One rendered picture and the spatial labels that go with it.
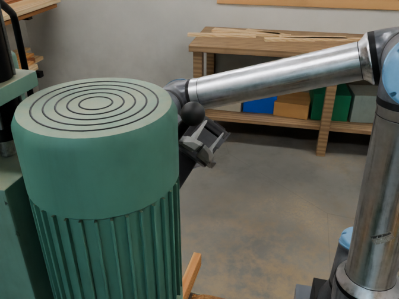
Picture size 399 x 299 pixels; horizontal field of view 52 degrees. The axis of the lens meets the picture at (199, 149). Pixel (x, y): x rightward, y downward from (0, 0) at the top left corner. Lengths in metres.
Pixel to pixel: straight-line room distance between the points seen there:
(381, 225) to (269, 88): 0.39
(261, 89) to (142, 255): 0.61
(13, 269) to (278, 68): 0.69
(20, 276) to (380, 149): 0.66
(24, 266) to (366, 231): 0.69
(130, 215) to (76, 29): 3.85
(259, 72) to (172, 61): 2.99
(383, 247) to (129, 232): 0.65
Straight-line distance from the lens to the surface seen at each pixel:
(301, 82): 0.97
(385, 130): 0.86
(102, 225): 0.44
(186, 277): 1.01
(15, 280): 0.60
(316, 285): 1.45
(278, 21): 3.71
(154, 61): 4.01
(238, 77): 1.01
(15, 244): 0.55
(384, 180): 0.89
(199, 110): 0.56
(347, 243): 1.20
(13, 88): 0.51
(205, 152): 0.69
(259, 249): 2.47
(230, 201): 2.81
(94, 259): 0.47
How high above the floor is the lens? 1.68
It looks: 29 degrees down
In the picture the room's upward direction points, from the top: straight up
